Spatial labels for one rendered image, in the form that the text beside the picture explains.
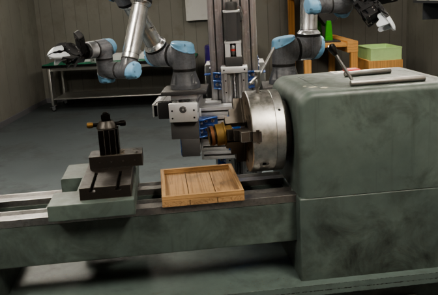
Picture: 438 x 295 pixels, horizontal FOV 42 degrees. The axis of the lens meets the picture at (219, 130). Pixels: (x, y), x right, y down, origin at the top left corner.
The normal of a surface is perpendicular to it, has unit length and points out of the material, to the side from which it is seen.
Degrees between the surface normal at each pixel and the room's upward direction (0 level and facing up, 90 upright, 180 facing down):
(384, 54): 90
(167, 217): 90
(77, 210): 90
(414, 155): 90
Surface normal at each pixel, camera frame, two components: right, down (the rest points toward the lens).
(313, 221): 0.11, 0.22
